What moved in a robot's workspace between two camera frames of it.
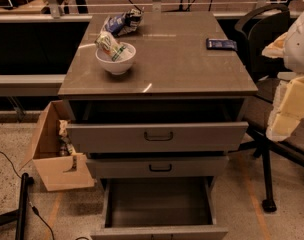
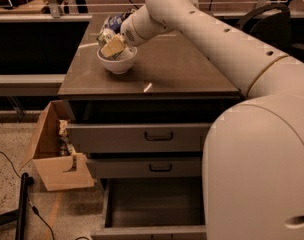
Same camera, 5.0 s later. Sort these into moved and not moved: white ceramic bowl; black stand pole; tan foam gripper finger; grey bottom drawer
Moved: tan foam gripper finger
Not moved: grey bottom drawer; black stand pole; white ceramic bowl
